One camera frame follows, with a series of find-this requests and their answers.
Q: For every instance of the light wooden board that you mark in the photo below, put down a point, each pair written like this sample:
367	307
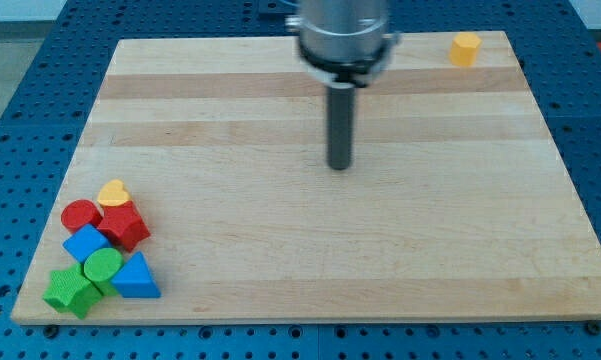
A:
457	207

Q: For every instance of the green cylinder block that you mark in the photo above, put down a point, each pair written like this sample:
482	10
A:
101	267

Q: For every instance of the yellow heart block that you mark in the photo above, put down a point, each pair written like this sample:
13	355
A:
113	193

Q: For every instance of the blue cube block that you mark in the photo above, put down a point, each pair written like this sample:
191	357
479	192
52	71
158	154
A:
84	242

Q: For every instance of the dark grey cylindrical pointer tool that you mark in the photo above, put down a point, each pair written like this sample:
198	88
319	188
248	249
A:
340	105

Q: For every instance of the red star block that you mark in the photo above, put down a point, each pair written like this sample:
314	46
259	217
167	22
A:
123	226

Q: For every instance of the yellow hexagon block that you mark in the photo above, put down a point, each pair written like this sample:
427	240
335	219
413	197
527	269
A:
464	49

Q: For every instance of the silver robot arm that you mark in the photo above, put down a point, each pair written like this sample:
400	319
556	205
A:
343	43

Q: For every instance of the blue perforated metal base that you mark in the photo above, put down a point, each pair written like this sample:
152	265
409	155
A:
40	128

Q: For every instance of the green star block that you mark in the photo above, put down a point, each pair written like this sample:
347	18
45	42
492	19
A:
70	291

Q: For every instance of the red cylinder block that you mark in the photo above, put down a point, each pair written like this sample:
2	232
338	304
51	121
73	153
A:
79	213

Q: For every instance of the blue triangle block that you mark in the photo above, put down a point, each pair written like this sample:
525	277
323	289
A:
135	280

